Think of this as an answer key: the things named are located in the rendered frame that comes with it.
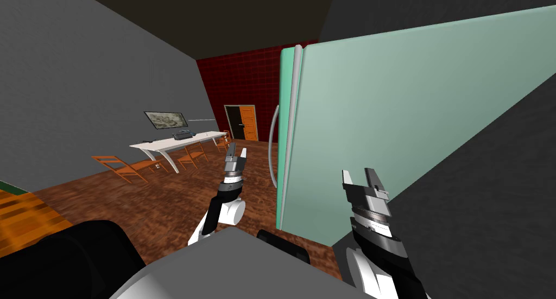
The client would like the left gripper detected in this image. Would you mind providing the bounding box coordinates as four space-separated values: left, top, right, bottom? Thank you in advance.
223 142 248 174

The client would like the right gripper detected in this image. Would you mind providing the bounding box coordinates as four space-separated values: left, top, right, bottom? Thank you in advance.
341 167 391 215

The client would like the orange wooden chair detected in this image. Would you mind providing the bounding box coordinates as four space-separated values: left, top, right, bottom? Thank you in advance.
215 131 233 152
176 142 210 171
91 154 169 185

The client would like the orange door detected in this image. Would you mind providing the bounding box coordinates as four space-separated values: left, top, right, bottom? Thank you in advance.
238 105 259 142

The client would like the mint green fridge door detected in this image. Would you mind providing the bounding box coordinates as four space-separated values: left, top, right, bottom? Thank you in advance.
275 44 304 231

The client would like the white table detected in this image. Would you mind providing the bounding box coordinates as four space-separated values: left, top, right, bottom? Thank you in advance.
129 128 229 174

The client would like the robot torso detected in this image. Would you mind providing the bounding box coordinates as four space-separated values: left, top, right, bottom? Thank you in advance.
108 226 380 299

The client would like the grey curved fridge handle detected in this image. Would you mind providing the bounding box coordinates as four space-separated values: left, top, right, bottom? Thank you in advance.
268 104 280 188

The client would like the grey picture on wall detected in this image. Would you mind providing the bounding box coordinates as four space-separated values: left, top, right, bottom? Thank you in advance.
143 111 189 130

